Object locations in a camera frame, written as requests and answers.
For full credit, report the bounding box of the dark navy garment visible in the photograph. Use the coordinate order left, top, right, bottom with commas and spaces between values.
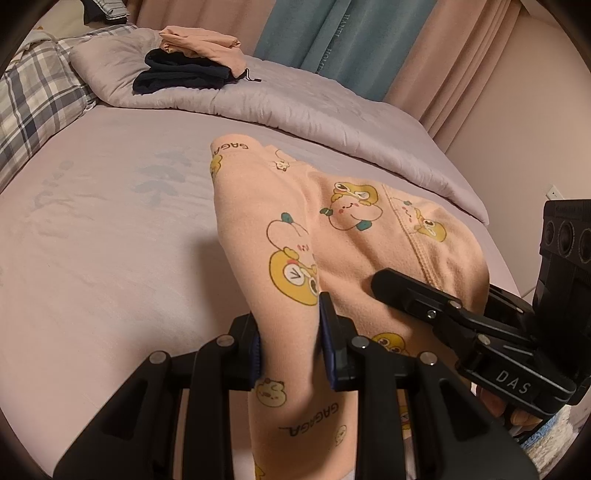
132, 48, 232, 97

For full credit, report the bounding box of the teal curtain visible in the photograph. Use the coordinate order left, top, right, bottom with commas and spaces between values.
254, 0, 438, 103

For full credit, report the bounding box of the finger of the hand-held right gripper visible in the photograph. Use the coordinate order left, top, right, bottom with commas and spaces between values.
370, 268, 539, 359
485, 282, 537, 325

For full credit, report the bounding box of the person's right forearm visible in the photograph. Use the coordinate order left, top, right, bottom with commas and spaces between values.
510, 408, 580, 464

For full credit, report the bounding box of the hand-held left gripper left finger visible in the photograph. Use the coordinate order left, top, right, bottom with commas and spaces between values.
53, 313, 262, 480

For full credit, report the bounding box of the folded peach garment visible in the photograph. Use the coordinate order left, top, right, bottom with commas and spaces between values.
158, 25, 249, 82

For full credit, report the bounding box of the lilac quilt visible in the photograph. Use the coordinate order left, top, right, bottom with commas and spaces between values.
69, 28, 490, 227

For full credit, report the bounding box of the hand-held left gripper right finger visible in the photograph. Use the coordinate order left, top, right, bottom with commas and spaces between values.
318, 292, 539, 480

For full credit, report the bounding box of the person's right hand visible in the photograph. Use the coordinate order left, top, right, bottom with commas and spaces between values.
477, 385, 549, 429

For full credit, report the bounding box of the folded plaid cloth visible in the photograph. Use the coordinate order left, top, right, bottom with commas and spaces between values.
85, 0, 133, 24

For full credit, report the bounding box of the peach cartoon print shirt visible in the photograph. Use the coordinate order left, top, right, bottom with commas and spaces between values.
209, 134, 491, 480

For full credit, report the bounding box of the lilac bed sheet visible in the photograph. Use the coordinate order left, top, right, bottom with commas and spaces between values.
0, 102, 514, 480

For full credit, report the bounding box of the plaid pillow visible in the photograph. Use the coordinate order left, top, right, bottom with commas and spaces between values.
0, 23, 140, 189

